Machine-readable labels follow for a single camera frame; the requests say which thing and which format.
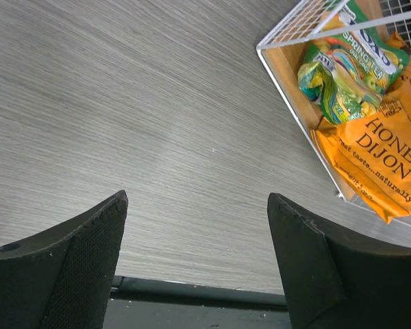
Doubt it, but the orange honey dijon chips bag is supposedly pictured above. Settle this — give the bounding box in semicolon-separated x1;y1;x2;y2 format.
310;30;411;224

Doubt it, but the white wire shelf rack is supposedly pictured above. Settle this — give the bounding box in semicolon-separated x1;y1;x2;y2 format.
256;1;411;230

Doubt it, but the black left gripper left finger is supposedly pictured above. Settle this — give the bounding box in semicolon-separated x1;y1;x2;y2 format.
0;191;128;328

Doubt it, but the black base mat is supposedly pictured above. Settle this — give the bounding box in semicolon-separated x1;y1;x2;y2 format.
103;276;291;329

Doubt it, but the green yellow snack bag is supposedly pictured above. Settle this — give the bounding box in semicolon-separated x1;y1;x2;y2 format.
297;0;411;126

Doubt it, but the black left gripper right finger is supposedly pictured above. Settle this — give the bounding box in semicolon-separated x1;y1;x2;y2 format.
267;193;411;328

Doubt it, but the bottom wooden shelf board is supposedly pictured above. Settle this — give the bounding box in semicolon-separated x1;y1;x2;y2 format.
262;0;390;199

